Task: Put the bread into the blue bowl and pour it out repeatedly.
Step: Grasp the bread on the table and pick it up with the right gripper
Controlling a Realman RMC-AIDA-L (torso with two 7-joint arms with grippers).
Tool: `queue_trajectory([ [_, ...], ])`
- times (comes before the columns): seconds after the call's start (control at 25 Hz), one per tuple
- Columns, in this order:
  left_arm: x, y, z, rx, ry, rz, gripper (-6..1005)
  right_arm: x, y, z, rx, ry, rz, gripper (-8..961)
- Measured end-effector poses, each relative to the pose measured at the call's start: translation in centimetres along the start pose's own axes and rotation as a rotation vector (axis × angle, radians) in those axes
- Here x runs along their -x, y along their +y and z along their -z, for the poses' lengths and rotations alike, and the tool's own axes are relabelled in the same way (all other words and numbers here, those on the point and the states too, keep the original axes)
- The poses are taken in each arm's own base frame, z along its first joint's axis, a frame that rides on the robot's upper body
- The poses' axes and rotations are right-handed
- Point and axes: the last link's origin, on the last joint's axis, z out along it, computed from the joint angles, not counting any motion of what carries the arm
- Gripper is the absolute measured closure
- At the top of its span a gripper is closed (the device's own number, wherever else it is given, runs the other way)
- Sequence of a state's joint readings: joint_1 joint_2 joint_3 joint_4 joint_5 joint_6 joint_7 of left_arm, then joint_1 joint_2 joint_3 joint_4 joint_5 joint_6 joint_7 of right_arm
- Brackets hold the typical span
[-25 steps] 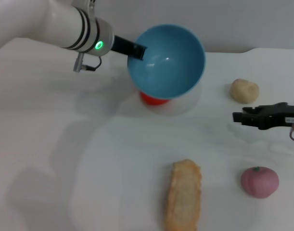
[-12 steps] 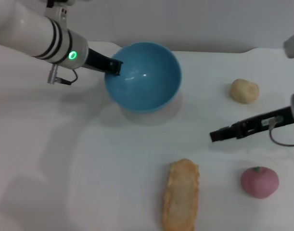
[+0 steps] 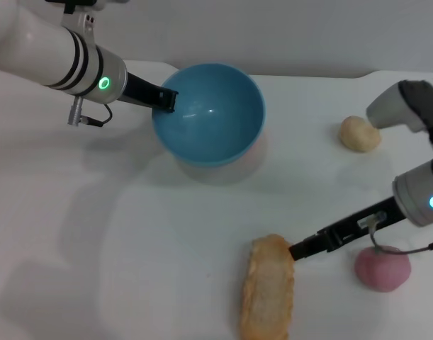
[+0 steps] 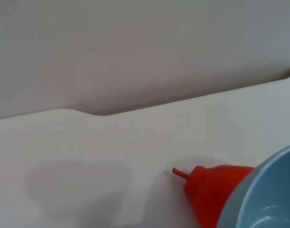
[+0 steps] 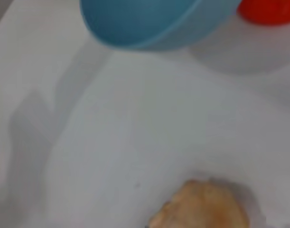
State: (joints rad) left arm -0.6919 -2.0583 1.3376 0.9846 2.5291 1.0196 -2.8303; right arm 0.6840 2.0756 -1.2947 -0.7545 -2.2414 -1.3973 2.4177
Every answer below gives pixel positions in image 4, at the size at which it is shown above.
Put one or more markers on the blue bowl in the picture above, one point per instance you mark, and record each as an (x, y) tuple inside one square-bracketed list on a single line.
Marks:
[(265, 190)]

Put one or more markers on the red toy pepper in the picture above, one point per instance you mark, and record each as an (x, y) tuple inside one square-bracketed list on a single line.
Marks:
[(206, 190)]

